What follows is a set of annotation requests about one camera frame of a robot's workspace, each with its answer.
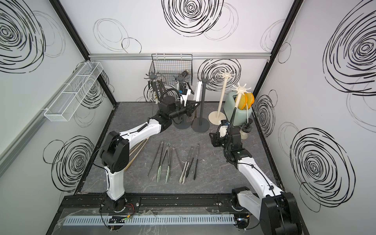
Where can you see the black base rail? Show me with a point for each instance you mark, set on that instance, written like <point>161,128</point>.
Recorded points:
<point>139,202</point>

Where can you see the small glass jar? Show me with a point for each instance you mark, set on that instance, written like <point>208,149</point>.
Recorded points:
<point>245,129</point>

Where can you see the grey cable duct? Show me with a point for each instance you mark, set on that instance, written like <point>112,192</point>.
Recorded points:
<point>189,219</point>

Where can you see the dark grey rack stand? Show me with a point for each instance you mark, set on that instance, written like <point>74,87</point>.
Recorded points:
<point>184,90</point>
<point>201,124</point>
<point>161,88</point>

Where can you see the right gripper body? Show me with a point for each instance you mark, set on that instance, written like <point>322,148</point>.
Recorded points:
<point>223,142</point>

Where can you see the white wire shelf basket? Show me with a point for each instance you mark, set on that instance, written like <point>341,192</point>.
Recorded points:
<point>81,90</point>

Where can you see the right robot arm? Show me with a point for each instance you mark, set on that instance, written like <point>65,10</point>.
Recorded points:
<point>277,211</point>

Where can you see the cream rack stand front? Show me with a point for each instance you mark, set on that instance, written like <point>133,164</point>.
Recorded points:
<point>239,90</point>

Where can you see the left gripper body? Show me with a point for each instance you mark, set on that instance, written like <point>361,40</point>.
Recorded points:
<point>180,111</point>

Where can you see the slim steel tweezers tongs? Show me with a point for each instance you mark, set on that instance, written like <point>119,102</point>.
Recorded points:
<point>177,156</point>

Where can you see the cream tipped tongs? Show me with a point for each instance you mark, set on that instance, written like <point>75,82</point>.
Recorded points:
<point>182,177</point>

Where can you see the slim black tongs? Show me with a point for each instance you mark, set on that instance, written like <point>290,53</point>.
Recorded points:
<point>195,169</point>

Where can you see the dark cylinder in basket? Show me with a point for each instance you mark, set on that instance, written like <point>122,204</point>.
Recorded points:
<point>184,74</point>

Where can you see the black wire basket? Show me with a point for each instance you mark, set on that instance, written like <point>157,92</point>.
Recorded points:
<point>169,66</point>

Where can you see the cream rack stand rear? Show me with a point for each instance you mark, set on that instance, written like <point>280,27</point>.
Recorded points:
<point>215,117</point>

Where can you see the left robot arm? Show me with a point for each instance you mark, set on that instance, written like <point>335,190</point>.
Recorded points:
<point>116,151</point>

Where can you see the white handled steel tongs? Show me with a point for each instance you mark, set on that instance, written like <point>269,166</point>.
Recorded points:
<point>154,93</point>

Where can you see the cream rack stand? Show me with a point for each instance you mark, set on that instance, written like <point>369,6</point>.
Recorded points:
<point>239,90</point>
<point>215,117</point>

